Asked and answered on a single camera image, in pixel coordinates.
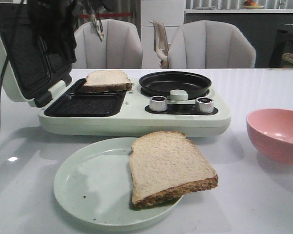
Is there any bread slice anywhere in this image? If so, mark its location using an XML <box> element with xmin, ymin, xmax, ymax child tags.
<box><xmin>82</xmin><ymin>70</ymin><xmax>132</xmax><ymax>93</ymax></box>
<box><xmin>129</xmin><ymin>131</ymin><xmax>218</xmax><ymax>208</ymax></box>

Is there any dark grey kitchen counter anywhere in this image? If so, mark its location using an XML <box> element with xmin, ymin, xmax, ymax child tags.
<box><xmin>182</xmin><ymin>9</ymin><xmax>293</xmax><ymax>68</ymax></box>

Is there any silver control knob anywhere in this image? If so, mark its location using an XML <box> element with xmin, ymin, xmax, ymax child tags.
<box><xmin>195</xmin><ymin>97</ymin><xmax>214</xmax><ymax>114</ymax></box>
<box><xmin>149</xmin><ymin>96</ymin><xmax>167</xmax><ymax>112</ymax></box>

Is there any left silver control knob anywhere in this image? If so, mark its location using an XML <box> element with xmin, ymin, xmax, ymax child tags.
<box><xmin>149</xmin><ymin>96</ymin><xmax>167</xmax><ymax>112</ymax></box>

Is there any left grey upholstered chair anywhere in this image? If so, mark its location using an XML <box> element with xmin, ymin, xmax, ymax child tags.
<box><xmin>72</xmin><ymin>19</ymin><xmax>143</xmax><ymax>69</ymax></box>

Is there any fruit plate on counter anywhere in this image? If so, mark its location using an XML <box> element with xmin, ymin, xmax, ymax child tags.
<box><xmin>242</xmin><ymin>0</ymin><xmax>265</xmax><ymax>9</ymax></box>

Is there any right silver control knob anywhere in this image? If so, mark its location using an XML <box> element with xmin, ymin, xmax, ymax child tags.
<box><xmin>195</xmin><ymin>97</ymin><xmax>214</xmax><ymax>114</ymax></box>

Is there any black cable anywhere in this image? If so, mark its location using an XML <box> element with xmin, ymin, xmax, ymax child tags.
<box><xmin>0</xmin><ymin>0</ymin><xmax>26</xmax><ymax>182</ymax></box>

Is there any pink plastic bowl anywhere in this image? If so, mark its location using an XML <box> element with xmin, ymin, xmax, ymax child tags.
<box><xmin>246</xmin><ymin>108</ymin><xmax>293</xmax><ymax>165</ymax></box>

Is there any white refrigerator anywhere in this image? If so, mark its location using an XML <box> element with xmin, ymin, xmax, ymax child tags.
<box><xmin>140</xmin><ymin>0</ymin><xmax>186</xmax><ymax>69</ymax></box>

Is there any red barrier tape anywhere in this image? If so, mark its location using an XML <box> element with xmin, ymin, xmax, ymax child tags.
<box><xmin>78</xmin><ymin>12</ymin><xmax>133</xmax><ymax>19</ymax></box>

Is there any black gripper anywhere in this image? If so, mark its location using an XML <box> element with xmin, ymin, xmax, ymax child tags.
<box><xmin>27</xmin><ymin>0</ymin><xmax>117</xmax><ymax>63</ymax></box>

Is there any grey upholstered chair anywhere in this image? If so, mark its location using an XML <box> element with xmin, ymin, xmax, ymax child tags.
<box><xmin>168</xmin><ymin>20</ymin><xmax>256</xmax><ymax>69</ymax></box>
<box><xmin>72</xmin><ymin>19</ymin><xmax>143</xmax><ymax>69</ymax></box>

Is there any mint green breakfast maker base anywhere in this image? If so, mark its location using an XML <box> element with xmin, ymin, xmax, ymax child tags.
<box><xmin>39</xmin><ymin>78</ymin><xmax>231</xmax><ymax>137</ymax></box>

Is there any beige folding chair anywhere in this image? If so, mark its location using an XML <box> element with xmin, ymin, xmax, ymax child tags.
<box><xmin>149</xmin><ymin>20</ymin><xmax>169</xmax><ymax>69</ymax></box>

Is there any right grey upholstered chair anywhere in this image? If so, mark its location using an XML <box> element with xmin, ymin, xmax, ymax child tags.
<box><xmin>168</xmin><ymin>20</ymin><xmax>256</xmax><ymax>69</ymax></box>

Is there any breakfast maker hinged lid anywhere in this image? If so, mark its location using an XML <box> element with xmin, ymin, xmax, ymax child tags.
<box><xmin>0</xmin><ymin>2</ymin><xmax>72</xmax><ymax>107</ymax></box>

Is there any mint green round plate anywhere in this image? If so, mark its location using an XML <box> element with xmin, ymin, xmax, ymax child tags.
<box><xmin>53</xmin><ymin>137</ymin><xmax>181</xmax><ymax>232</ymax></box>

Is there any black round frying pan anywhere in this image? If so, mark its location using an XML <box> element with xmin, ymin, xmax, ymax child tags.
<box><xmin>139</xmin><ymin>71</ymin><xmax>212</xmax><ymax>100</ymax></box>

